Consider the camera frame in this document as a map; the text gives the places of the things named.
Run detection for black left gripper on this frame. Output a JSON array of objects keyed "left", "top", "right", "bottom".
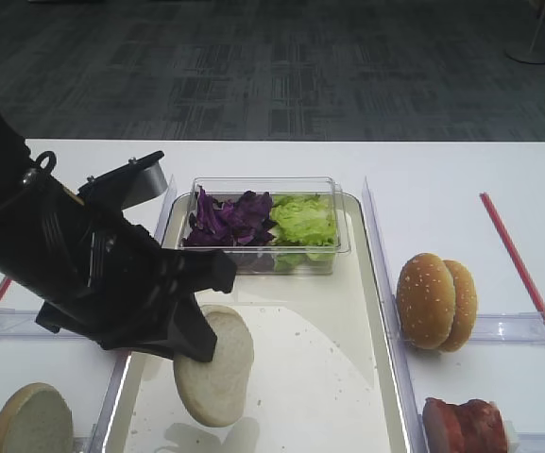
[{"left": 34, "top": 177, "right": 237, "bottom": 362}]

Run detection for bun bottom half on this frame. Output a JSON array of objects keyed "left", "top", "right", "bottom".
[{"left": 173, "top": 305, "right": 254, "bottom": 428}]

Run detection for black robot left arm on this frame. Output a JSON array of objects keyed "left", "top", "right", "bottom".
[{"left": 0, "top": 113, "right": 236, "bottom": 362}]

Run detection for green lettuce leaves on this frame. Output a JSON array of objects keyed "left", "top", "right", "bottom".
[{"left": 269, "top": 194, "right": 337, "bottom": 273}]

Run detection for red meat slices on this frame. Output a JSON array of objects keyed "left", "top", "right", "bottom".
[{"left": 422, "top": 397, "right": 509, "bottom": 453}]

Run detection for white pusher block meat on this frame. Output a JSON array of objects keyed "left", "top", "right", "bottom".
[{"left": 503, "top": 420, "right": 520, "bottom": 453}]

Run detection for purple cabbage leaves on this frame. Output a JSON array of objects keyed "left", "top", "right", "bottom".
[{"left": 180, "top": 187, "right": 275, "bottom": 274}]

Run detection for clear plastic salad box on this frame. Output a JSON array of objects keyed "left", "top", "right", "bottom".
[{"left": 176, "top": 176, "right": 351, "bottom": 275}]

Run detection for white metal tray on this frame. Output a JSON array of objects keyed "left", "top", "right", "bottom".
[{"left": 123, "top": 194, "right": 407, "bottom": 452}]

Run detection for long clear left divider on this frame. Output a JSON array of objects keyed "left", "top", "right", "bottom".
[{"left": 85, "top": 174, "right": 179, "bottom": 453}]

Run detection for long clear divider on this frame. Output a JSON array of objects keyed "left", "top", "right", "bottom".
[
  {"left": 362, "top": 178, "right": 428, "bottom": 452},
  {"left": 85, "top": 174, "right": 179, "bottom": 453}
]

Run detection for thin bun bottom slice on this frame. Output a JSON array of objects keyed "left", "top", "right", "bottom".
[{"left": 0, "top": 382, "right": 74, "bottom": 453}]

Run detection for long clear right divider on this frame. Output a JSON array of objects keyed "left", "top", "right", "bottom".
[{"left": 362, "top": 178, "right": 428, "bottom": 452}]

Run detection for sesame bun top front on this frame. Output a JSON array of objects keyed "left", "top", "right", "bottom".
[{"left": 396, "top": 253, "right": 456, "bottom": 350}]

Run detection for sesame bun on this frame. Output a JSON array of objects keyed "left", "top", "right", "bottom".
[
  {"left": 396, "top": 253, "right": 456, "bottom": 350},
  {"left": 439, "top": 260, "right": 478, "bottom": 352}
]

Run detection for sesame bun top rear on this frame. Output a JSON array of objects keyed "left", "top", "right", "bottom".
[{"left": 439, "top": 260, "right": 478, "bottom": 352}]

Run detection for right red strip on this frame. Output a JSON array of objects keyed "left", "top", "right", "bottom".
[{"left": 479, "top": 193, "right": 545, "bottom": 325}]

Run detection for white floor stand base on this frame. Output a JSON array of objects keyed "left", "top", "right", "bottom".
[{"left": 503, "top": 0, "right": 545, "bottom": 65}]

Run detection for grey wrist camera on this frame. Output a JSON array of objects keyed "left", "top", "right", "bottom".
[{"left": 77, "top": 150, "right": 168, "bottom": 212}]

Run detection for clear rail near tomato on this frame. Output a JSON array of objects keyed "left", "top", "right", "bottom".
[{"left": 0, "top": 308, "right": 82, "bottom": 341}]

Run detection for clear rail right bun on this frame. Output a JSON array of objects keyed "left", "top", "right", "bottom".
[{"left": 467, "top": 311, "right": 545, "bottom": 346}]

